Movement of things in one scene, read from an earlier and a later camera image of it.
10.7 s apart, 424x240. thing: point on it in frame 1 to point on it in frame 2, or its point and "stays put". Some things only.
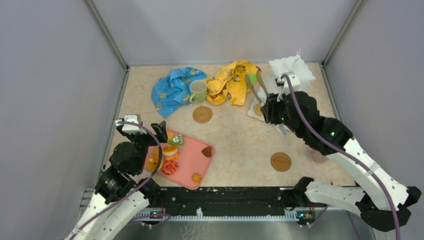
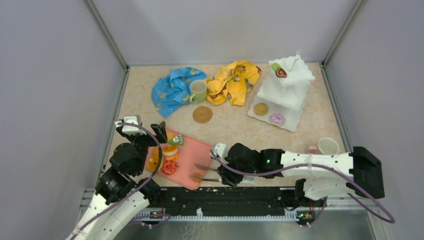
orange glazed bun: [152, 161] stays put
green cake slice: [178, 140] stays put
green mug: [198, 88] stays put
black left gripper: [160, 129] stays put
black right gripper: [270, 107] to [229, 177]
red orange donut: [169, 167] stays put
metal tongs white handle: [247, 77] to [246, 180]
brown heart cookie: [207, 151] to [280, 73]
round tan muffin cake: [257, 110] stays put
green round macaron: [253, 77] to [275, 66]
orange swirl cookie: [196, 177] stays put
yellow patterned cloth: [232, 81] stays put
